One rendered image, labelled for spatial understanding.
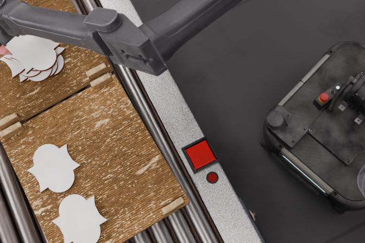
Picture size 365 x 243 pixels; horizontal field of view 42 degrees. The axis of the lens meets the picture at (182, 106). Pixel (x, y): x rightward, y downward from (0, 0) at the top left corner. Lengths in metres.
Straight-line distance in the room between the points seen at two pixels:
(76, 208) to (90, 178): 0.08
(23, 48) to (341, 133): 1.27
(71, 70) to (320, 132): 1.07
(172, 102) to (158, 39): 0.54
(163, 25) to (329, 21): 1.80
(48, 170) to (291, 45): 1.50
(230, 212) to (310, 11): 1.52
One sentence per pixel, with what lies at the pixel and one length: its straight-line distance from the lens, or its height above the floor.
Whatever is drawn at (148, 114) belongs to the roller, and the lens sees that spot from 1.30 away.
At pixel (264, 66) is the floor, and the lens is 2.36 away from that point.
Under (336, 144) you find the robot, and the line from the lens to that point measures 2.01.
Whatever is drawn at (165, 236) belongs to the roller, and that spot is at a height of 0.92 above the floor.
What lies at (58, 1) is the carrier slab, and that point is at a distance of 1.49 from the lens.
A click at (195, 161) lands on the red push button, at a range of 1.24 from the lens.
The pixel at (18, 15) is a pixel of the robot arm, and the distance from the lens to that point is 1.09.
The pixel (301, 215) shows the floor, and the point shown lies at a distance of 2.19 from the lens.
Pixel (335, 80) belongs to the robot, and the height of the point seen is 0.24.
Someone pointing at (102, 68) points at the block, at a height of 0.96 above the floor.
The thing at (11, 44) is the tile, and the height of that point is 0.98.
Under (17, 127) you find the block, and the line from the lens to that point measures 1.33.
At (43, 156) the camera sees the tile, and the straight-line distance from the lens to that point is 1.30.
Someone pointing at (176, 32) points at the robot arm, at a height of 1.44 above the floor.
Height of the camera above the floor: 2.14
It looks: 70 degrees down
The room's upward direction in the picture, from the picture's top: 9 degrees counter-clockwise
